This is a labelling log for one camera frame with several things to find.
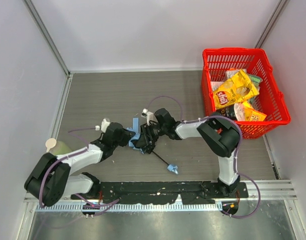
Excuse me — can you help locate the light blue folding umbrella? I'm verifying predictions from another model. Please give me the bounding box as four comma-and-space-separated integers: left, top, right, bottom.
127, 117, 179, 175

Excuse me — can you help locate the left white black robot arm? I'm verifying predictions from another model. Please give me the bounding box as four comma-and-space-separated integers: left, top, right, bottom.
24, 120, 135, 208

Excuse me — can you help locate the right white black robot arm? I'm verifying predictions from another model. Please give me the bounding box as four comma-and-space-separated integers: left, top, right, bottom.
131, 108, 242, 197

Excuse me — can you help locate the green bottle beige cap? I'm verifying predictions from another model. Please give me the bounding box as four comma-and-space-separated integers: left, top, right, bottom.
45, 138, 72, 156

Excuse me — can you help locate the white red snack packet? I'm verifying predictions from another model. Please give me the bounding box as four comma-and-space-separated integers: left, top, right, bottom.
210, 81, 223, 92

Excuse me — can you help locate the black snack bag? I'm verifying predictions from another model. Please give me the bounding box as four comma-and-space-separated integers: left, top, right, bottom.
216, 104, 238, 121

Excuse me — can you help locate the yellow Lays chip bag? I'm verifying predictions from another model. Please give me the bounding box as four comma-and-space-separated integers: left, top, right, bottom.
213, 69, 260, 110

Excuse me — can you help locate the yellow orange snack bag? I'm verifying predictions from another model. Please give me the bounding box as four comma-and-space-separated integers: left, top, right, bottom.
234, 101, 267, 122

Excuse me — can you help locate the green snack packet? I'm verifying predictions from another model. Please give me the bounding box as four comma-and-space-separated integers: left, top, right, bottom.
248, 74, 263, 87

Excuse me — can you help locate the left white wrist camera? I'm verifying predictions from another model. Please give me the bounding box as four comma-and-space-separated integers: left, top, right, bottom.
95, 118, 111, 133

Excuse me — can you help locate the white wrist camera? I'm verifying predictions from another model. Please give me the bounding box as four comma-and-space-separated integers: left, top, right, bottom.
95, 118, 111, 133
141, 108, 154, 126

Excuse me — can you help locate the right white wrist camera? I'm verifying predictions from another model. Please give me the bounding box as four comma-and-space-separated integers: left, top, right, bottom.
141, 108, 154, 126

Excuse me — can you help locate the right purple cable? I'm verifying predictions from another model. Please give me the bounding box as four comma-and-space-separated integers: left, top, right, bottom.
147, 96, 262, 221

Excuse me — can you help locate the purple cable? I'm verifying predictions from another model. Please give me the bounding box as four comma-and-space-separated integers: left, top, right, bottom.
39, 127, 121, 217
147, 96, 262, 221

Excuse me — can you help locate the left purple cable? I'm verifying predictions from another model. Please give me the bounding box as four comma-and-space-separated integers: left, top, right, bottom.
39, 127, 121, 217

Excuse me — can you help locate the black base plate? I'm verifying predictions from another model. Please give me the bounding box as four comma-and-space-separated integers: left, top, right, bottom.
80, 181, 249, 205

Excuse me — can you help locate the aluminium front rail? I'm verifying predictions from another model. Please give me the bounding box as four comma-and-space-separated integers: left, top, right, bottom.
35, 201, 222, 213

